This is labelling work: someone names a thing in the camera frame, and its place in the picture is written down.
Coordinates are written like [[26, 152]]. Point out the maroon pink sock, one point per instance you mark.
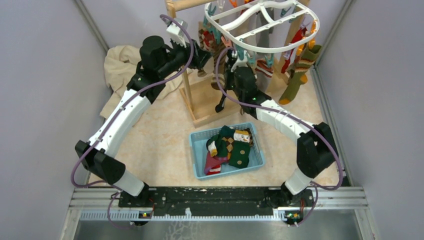
[[212, 161]]

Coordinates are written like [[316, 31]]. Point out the red white striped sock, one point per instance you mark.
[[214, 170]]

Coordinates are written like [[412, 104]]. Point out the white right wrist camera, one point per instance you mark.
[[234, 62]]

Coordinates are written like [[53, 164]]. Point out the dark teal sock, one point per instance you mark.
[[227, 131]]

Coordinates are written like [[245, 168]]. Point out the beige crumpled cloth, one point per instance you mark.
[[120, 65]]

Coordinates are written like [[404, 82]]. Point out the grey ankle sock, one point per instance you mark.
[[263, 38]]

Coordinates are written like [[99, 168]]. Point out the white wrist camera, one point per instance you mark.
[[176, 33], [234, 62]]

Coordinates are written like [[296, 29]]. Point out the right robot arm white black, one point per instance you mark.
[[316, 149]]

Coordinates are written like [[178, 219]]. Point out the brown white striped sock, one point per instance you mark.
[[262, 67]]

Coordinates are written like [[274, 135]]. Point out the black blue white sock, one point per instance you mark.
[[221, 105]]

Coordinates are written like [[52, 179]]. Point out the white plastic sock hanger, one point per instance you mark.
[[252, 8]]

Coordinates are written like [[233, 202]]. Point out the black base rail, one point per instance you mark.
[[192, 204]]

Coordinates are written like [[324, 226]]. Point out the grey red reindeer sock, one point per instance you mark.
[[206, 40]]

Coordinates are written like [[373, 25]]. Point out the brown tan striped sock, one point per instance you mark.
[[220, 64]]

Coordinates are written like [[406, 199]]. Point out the white green patch sock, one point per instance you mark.
[[217, 147]]

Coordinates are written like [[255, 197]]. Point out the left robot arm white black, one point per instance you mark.
[[159, 62]]

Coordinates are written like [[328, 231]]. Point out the wooden hanger stand frame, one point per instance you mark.
[[197, 93]]

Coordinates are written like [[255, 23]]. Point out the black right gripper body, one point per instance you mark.
[[230, 81]]

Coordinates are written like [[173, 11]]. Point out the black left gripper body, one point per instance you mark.
[[195, 62]]

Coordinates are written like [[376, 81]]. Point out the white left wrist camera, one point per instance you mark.
[[176, 33]]

